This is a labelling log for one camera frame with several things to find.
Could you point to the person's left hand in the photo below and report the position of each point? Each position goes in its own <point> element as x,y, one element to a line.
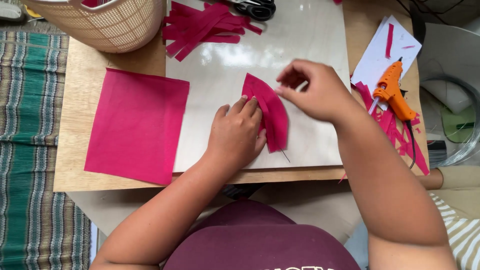
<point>234,138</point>

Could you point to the person's right hand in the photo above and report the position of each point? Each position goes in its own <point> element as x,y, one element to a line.
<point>322,93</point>

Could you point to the pink paper petal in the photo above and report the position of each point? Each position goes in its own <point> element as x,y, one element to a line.
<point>275,112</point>

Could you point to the white paper sheets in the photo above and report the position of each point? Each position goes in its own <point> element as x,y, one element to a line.
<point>375,60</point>

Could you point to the orange glue gun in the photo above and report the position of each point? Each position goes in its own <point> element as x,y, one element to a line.
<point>392,90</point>

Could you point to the heap of pink paper scraps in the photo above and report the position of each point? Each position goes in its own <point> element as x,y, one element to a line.
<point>390,125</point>

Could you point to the glossy white board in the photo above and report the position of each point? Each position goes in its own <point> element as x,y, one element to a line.
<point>232,63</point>

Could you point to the long pink paper strip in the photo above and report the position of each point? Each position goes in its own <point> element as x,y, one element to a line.
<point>389,41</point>

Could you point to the square pink paper sheet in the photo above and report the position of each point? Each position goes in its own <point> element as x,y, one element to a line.
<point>138,125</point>

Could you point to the short pink paper sliver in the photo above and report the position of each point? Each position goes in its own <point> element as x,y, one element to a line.
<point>408,47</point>

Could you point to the black scissors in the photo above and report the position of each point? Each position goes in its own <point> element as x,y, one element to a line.
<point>257,9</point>

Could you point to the maroon shirt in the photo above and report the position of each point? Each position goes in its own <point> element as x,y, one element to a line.
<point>255,243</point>

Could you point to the pile of pink paper strips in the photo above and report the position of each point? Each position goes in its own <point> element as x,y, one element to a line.
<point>204,26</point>

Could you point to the plywood work board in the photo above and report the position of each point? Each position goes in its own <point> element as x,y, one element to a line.
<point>80,97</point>

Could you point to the cream woven plastic basket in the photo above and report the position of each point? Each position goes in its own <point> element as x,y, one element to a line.
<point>108,26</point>

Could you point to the beige white striped cloth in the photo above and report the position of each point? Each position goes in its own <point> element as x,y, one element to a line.
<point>463,236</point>

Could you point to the green striped woven mat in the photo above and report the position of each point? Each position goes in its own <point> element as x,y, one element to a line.
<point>26,150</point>

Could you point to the white shoe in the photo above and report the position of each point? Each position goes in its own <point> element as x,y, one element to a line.
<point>9,9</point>

